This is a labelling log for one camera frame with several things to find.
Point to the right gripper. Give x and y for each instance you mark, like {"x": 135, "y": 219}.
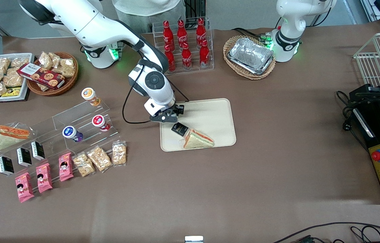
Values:
{"x": 178, "y": 109}

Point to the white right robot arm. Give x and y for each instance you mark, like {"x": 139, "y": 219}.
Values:
{"x": 92, "y": 23}

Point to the cream plastic serving tray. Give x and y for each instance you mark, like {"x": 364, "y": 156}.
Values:
{"x": 210, "y": 118}

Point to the red gum bottle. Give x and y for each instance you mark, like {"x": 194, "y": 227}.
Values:
{"x": 101, "y": 122}

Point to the orange gum bottle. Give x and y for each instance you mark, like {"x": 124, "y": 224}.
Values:
{"x": 91, "y": 97}

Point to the purple gum bottle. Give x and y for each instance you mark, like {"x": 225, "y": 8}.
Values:
{"x": 72, "y": 133}

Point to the black woven tray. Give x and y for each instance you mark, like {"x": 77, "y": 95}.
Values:
{"x": 11, "y": 100}

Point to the black tray sealing machine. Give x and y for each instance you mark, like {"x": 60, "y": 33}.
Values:
{"x": 378, "y": 135}

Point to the black snack packet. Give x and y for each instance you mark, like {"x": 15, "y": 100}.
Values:
{"x": 179, "y": 129}
{"x": 37, "y": 150}
{"x": 24, "y": 157}
{"x": 5, "y": 165}

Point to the plastic-wrapped triangle sandwich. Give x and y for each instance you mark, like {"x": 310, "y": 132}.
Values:
{"x": 11, "y": 135}
{"x": 198, "y": 140}

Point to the clear acrylic bottle rack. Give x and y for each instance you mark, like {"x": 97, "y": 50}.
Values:
{"x": 193, "y": 69}

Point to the red cola bottle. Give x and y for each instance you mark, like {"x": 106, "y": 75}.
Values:
{"x": 182, "y": 32}
{"x": 186, "y": 56}
{"x": 169, "y": 60}
{"x": 204, "y": 54}
{"x": 200, "y": 30}
{"x": 166, "y": 33}

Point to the clear-wrapped rice cracker pack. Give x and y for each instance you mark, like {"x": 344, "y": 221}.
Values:
{"x": 119, "y": 153}
{"x": 83, "y": 164}
{"x": 99, "y": 158}

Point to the light woven wicker basket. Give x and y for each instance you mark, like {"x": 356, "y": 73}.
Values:
{"x": 250, "y": 76}

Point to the clear acrylic stepped stand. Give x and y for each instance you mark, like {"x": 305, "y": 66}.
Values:
{"x": 75, "y": 113}
{"x": 46, "y": 135}

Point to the stacked aluminium foil trays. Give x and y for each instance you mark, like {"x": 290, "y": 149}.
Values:
{"x": 250, "y": 55}

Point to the person in white sweater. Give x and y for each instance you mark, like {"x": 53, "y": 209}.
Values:
{"x": 146, "y": 13}

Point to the round brown wicker basket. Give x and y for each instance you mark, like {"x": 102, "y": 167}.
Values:
{"x": 70, "y": 82}

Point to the pink cartoon snack packet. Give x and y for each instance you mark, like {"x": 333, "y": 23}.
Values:
{"x": 44, "y": 178}
{"x": 65, "y": 168}
{"x": 24, "y": 187}

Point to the brown table cover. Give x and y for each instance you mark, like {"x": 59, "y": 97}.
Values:
{"x": 277, "y": 168}

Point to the red cookie box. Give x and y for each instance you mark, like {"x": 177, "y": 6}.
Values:
{"x": 41, "y": 76}

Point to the white rectangular dish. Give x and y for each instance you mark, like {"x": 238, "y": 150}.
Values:
{"x": 27, "y": 79}

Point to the yellow snack packet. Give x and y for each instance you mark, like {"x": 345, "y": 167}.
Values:
{"x": 11, "y": 92}

